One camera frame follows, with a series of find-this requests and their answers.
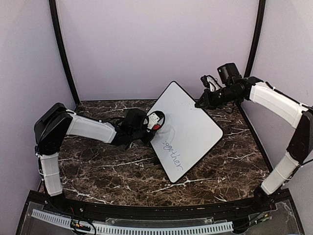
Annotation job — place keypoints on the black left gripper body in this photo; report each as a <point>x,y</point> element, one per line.
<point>137,136</point>

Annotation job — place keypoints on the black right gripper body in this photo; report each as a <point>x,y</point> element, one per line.
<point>226,96</point>

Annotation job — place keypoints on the red bone-shaped eraser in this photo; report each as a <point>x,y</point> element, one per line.
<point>156,127</point>

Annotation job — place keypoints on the white whiteboard black frame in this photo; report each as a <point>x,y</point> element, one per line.
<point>187,135</point>

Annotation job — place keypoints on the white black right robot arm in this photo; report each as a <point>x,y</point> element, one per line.
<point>284,126</point>

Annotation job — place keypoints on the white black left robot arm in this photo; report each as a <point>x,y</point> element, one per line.
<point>61,125</point>

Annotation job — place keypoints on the black right whiteboard foot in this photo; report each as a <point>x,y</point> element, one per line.
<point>156,161</point>

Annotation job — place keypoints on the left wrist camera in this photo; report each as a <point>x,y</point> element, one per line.
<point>138,119</point>

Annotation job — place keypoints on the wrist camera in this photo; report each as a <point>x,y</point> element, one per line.
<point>228,74</point>
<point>138,119</point>

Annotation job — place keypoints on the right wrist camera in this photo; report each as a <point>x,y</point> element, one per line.
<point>228,74</point>

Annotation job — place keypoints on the black right corner post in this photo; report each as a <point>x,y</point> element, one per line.
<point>256,37</point>

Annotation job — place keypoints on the black corner post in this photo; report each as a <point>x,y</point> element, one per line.
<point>256,37</point>
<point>62,50</point>

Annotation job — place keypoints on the white slotted cable duct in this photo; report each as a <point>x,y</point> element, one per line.
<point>114,226</point>

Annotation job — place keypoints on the black curved front rail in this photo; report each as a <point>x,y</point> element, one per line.
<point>94,211</point>

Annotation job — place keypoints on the black left corner post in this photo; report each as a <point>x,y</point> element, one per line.
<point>62,50</point>

